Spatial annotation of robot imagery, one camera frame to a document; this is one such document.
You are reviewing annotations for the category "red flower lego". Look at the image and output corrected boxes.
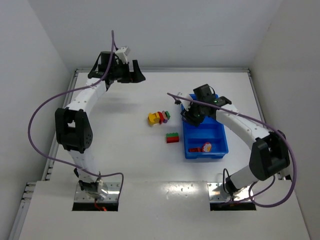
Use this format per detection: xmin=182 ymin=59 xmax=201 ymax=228
xmin=201 ymin=142 xmax=212 ymax=153

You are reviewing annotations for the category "red curved lego brick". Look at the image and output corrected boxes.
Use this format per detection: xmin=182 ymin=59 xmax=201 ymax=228
xmin=188 ymin=147 xmax=203 ymax=153

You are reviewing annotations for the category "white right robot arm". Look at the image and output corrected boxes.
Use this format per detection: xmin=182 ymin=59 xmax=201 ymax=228
xmin=175 ymin=84 xmax=290 ymax=195

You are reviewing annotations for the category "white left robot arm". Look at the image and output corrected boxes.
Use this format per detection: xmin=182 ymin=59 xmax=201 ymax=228
xmin=54 ymin=46 xmax=146 ymax=200

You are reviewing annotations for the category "green top lego brick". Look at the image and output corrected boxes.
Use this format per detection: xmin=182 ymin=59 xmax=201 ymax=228
xmin=165 ymin=132 xmax=179 ymax=138

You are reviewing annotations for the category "green lego in cluster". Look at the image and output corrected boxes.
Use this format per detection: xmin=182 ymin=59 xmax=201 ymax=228
xmin=165 ymin=111 xmax=171 ymax=120

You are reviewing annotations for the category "blue compartment bin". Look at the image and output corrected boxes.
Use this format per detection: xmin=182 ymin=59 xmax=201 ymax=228
xmin=182 ymin=117 xmax=229 ymax=161

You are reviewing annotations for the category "red lego in cluster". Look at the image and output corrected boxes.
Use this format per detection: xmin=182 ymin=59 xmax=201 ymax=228
xmin=157 ymin=111 xmax=165 ymax=124

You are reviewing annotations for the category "red bottom lego brick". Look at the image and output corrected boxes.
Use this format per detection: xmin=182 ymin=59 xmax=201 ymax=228
xmin=166 ymin=136 xmax=180 ymax=144

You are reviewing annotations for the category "yellow lego piece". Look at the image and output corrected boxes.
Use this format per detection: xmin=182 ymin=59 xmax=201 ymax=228
xmin=147 ymin=112 xmax=160 ymax=127

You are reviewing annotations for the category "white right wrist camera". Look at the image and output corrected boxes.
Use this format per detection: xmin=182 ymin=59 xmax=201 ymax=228
xmin=174 ymin=92 xmax=193 ymax=111

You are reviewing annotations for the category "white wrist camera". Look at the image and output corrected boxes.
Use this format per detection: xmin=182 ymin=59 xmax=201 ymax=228
xmin=115 ymin=46 xmax=131 ymax=64
xmin=174 ymin=92 xmax=193 ymax=111

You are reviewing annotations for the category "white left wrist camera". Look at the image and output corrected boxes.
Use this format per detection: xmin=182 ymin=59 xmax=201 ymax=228
xmin=115 ymin=46 xmax=131 ymax=64

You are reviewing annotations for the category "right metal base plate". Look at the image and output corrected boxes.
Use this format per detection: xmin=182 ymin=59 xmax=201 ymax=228
xmin=207 ymin=182 xmax=251 ymax=204

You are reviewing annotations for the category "metal base plate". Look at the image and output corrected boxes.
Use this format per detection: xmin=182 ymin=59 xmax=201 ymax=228
xmin=207 ymin=182 xmax=251 ymax=204
xmin=74 ymin=182 xmax=121 ymax=203

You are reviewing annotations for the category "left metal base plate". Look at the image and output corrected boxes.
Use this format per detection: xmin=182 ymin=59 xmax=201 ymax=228
xmin=74 ymin=182 xmax=121 ymax=203

